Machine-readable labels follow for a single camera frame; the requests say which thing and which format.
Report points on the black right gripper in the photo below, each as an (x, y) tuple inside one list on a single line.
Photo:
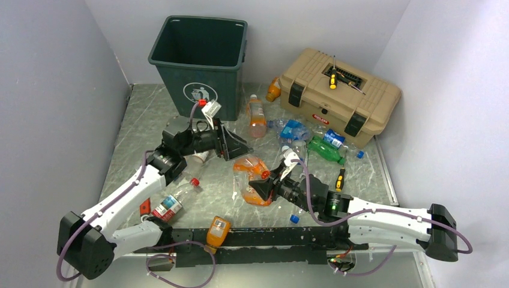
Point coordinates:
[(265, 187)]

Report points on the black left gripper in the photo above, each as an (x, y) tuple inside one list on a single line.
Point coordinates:
[(233, 142)]

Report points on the crushed large orange bottle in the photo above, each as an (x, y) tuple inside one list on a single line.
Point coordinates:
[(250, 168)]

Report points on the clear plastic bottle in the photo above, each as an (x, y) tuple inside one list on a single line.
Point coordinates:
[(297, 216)]

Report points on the small orange juice bottle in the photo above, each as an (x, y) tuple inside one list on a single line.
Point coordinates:
[(217, 233)]

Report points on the clear bottle red cap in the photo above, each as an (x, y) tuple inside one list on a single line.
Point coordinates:
[(183, 197)]

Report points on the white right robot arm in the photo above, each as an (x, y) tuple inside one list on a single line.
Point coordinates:
[(432, 230)]

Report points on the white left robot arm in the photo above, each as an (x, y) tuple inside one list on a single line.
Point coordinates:
[(90, 241)]

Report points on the dark green trash bin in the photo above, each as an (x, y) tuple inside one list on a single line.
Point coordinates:
[(201, 58)]

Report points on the white label green cap bottle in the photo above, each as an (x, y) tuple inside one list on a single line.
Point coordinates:
[(195, 165)]

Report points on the tall orange drink bottle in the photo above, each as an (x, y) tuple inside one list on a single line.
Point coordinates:
[(258, 124)]

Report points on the crushed blue label bottle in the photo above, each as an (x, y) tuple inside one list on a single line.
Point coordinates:
[(289, 129)]

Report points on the green plastic bottle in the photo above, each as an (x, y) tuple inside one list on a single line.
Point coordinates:
[(326, 151)]

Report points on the yellow black screwdriver on table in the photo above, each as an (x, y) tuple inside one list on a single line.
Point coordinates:
[(340, 180)]

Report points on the orange bottle behind toolbox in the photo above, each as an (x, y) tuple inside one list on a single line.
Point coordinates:
[(274, 90)]

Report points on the blue label bottle by toolbox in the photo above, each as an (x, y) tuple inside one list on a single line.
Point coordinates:
[(333, 138)]

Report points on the tan plastic toolbox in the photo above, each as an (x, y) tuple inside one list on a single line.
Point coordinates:
[(357, 117)]

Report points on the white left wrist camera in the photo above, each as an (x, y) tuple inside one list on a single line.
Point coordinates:
[(209, 110)]

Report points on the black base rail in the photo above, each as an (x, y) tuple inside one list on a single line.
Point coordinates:
[(263, 245)]

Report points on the red handled adjustable wrench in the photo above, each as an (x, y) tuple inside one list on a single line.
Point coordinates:
[(145, 208)]

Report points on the yellow handled screwdriver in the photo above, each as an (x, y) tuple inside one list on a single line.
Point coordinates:
[(333, 76)]

